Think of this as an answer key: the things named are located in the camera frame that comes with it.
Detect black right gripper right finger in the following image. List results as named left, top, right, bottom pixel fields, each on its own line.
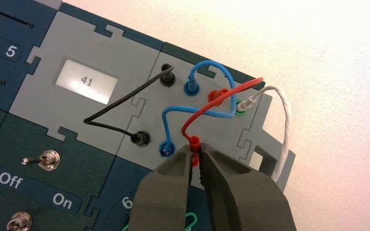
left=200, top=143, right=296, bottom=231

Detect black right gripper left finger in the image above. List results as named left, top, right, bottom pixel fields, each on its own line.
left=129, top=145, right=193, bottom=231

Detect red banana plug wire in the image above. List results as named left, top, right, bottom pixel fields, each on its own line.
left=182, top=76, right=265, bottom=168

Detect green pointer rotary knob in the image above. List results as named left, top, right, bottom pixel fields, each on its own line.
left=121, top=212, right=198, bottom=231

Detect small white number display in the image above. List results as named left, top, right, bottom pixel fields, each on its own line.
left=55, top=58, right=119, bottom=105

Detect grey and blue task box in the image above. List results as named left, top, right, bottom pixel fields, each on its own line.
left=0, top=0, right=297, bottom=231

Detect black banana plug wire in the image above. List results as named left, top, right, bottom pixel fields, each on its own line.
left=83, top=64, right=175, bottom=147

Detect white banana plug wire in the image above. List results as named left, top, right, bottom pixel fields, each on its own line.
left=236, top=85, right=292, bottom=183

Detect blue banana plug wire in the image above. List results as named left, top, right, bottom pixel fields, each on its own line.
left=159, top=60, right=237, bottom=157

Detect metal toggle switch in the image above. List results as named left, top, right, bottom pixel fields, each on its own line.
left=6, top=211, right=33, bottom=231
left=21, top=150, right=61, bottom=171

